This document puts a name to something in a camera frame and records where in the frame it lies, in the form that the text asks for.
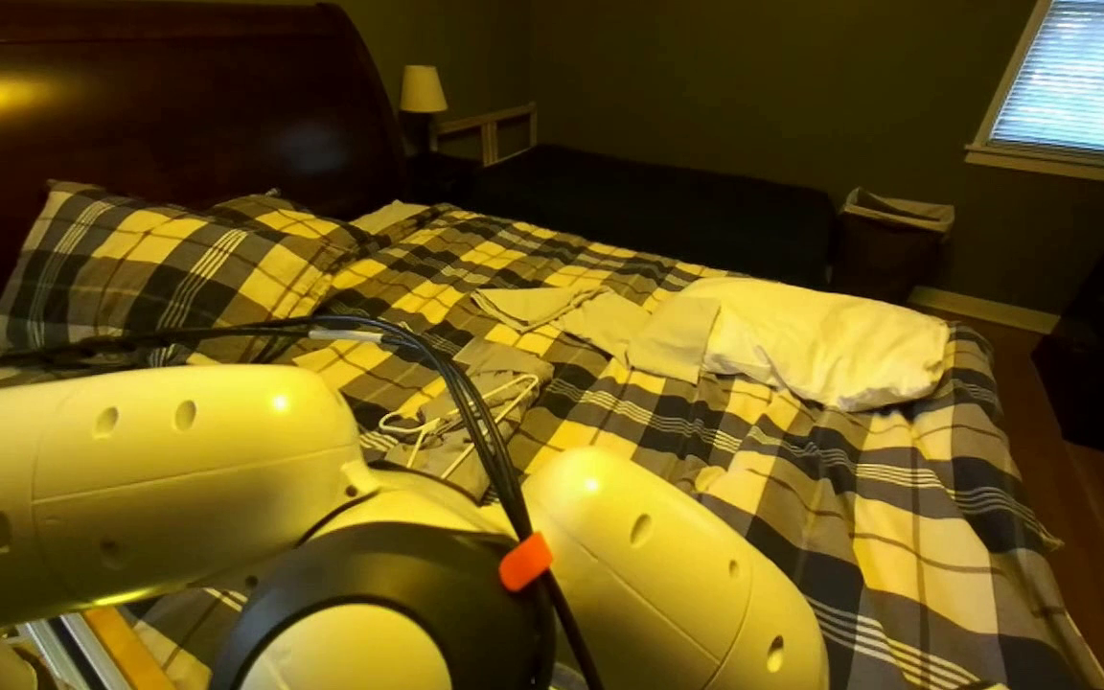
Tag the dark wooden headboard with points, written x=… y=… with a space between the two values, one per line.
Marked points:
x=190 y=107

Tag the small table lamp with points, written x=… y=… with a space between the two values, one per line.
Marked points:
x=418 y=107

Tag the plaid black yellow bed sheet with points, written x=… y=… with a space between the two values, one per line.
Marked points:
x=905 y=528

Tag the window with white frame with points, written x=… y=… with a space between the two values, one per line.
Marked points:
x=1048 y=109

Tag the white shelf unit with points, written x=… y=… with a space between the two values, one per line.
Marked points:
x=492 y=136

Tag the small bin with paper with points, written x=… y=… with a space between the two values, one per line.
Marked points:
x=885 y=240

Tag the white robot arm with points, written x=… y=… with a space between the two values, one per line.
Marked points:
x=349 y=578

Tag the cream fitted mattress sheet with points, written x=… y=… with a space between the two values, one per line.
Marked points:
x=823 y=346

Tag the wooden framed stand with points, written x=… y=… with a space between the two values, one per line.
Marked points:
x=94 y=649

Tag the plaid pillow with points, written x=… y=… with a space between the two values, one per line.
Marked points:
x=108 y=265

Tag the dark low bench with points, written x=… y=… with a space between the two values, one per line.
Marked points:
x=681 y=213

